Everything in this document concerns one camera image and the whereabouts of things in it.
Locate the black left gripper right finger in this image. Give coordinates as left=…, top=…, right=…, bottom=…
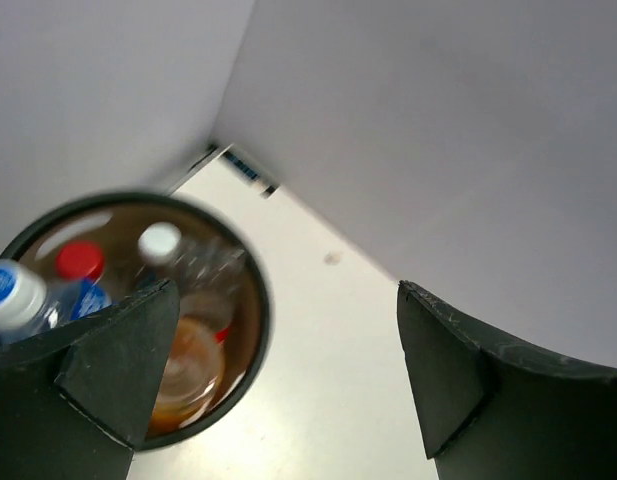
left=397, top=281, right=617, bottom=479

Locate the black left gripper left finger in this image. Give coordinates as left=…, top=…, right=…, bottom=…
left=0, top=280, right=179, bottom=480

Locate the orange juice bottle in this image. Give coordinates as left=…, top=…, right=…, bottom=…
left=148, top=316, right=225, bottom=436

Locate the clear bottle red label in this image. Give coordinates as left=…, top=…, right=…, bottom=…
left=54, top=241, right=106, bottom=282

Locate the clear bottle blue label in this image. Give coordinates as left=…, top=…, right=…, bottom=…
left=135, top=222, right=246, bottom=297

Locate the crushed red label bottle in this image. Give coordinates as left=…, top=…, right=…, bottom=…
left=213, top=321, right=232, bottom=346

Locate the brown cardboard cylinder bin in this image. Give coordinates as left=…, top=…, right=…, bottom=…
left=1, top=191, right=272, bottom=451

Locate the small white scrap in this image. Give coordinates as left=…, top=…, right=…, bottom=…
left=323, top=251, right=342, bottom=266

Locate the blue sticker left corner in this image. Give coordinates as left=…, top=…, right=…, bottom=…
left=222, top=150, right=279, bottom=198

